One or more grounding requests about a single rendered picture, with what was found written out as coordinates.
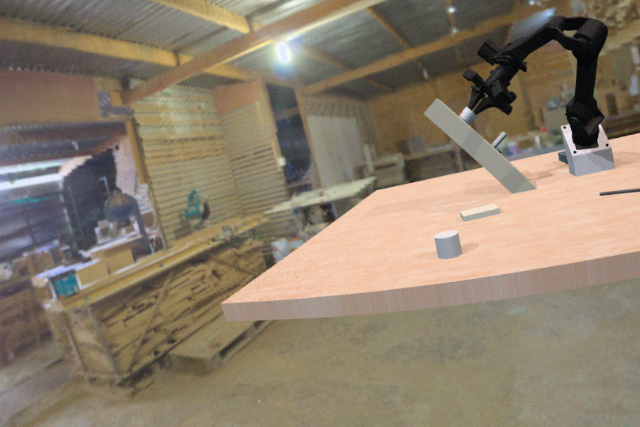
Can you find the white cylinder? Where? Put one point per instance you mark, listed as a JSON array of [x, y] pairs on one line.
[[468, 116]]

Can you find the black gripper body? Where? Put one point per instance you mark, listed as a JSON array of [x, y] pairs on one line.
[[471, 75]]

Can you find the beige service panel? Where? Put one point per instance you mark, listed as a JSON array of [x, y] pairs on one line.
[[478, 148]]

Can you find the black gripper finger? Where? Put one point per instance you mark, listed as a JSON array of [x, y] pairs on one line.
[[483, 105], [476, 96]]

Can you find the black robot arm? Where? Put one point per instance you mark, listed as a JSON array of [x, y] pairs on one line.
[[581, 111]]

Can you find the grey cylinder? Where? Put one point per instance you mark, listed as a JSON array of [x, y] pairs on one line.
[[448, 244]]

